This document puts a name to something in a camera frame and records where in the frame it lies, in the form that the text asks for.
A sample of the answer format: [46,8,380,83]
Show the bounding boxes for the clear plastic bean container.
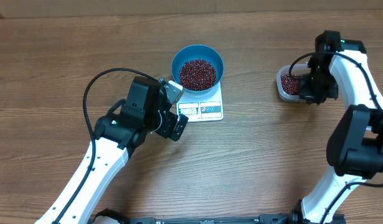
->
[276,64,310,103]

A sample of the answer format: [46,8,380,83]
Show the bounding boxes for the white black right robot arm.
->
[289,30,383,223]

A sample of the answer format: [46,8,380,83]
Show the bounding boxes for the white digital kitchen scale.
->
[176,83,224,123]

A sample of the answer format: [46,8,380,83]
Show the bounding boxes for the red beans in bowl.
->
[178,58,217,91]

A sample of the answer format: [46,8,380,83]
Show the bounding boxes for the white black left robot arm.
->
[38,77,188,223]

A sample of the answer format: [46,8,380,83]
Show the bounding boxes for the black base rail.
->
[88,208,347,224]

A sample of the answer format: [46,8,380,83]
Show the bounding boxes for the teal plastic bowl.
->
[171,44,224,90]

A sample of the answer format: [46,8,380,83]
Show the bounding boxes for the red beans pile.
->
[280,75,301,95]

